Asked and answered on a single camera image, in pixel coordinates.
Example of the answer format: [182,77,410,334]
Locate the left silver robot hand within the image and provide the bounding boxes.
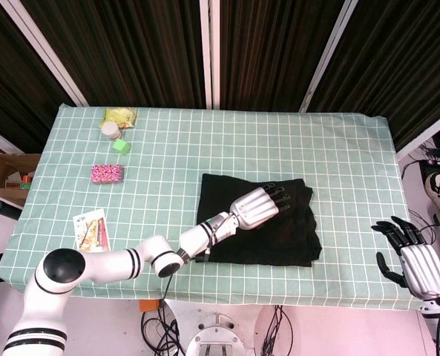
[229,181,292,231]

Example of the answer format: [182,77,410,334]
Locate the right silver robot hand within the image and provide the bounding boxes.
[370,216,440,300]

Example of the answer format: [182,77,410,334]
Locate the black garment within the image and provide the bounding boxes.
[196,173,324,268]

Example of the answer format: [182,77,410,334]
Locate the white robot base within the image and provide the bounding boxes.
[163,299,280,356]

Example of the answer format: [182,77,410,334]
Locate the green checkered tablecloth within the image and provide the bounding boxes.
[0,103,424,312]

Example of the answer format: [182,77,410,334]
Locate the pink patterned box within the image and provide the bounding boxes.
[91,164,125,185]

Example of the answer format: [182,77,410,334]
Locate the white round jar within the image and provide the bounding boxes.
[100,122,121,142]

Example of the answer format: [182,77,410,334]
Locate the yellow snack bag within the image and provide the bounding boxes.
[99,107,139,130]

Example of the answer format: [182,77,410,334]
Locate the printed picture card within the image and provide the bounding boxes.
[73,208,111,254]

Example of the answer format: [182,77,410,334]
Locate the cardboard box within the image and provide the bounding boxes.
[0,137,42,205]

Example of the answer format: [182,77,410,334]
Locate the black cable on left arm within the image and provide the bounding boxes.
[162,214,239,301]

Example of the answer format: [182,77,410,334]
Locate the black floor cables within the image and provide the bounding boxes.
[140,300,186,356]

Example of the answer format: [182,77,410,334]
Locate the white frame post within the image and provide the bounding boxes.
[0,0,89,107]
[298,0,361,113]
[199,0,221,110]

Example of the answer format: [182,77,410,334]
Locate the black cylinder handle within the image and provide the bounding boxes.
[0,200,23,221]

